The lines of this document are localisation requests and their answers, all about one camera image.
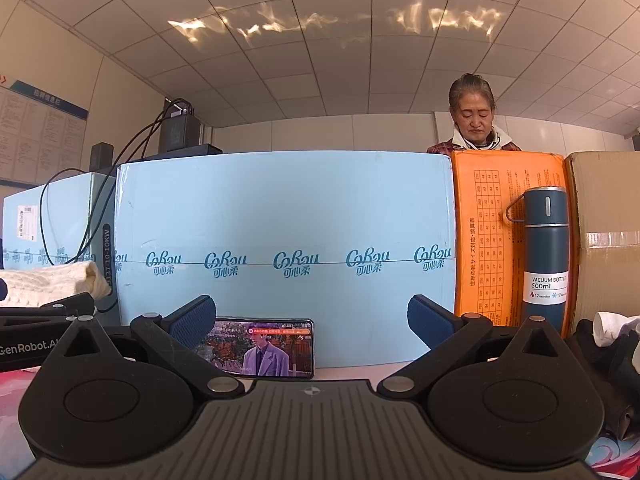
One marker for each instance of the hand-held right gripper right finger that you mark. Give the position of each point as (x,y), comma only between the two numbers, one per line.
(432,320)

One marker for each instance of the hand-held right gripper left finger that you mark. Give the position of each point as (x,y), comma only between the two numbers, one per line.
(192,322)

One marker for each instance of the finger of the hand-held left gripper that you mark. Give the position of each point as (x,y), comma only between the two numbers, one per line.
(65,304)

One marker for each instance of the cream knitted sweater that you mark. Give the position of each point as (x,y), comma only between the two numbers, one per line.
(50,280)

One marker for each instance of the printed table mat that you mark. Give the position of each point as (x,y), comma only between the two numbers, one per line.
(15,390)

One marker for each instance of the black smartphone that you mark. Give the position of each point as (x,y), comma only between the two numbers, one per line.
(265,347)

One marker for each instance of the small light blue carton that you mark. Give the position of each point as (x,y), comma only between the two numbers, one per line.
(55,220)

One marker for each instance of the orange box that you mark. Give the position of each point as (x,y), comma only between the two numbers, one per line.
(487,240)

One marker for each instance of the dark blue vacuum bottle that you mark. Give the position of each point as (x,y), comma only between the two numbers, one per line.
(546,250)

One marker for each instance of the large light blue carton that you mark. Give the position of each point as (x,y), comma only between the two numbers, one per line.
(285,210)

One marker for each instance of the small black box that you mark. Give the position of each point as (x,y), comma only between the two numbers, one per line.
(102,156)

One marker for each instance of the white cloth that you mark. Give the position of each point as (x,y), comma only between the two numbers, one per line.
(612,327)

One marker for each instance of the dark cloth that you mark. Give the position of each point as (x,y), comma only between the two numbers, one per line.
(607,375)

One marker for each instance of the black power adapter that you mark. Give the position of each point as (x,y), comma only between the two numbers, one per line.
(179,130)

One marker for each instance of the brown cardboard box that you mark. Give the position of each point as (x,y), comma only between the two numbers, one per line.
(607,220)

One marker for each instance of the wall notice board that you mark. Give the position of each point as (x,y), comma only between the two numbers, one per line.
(40,135)

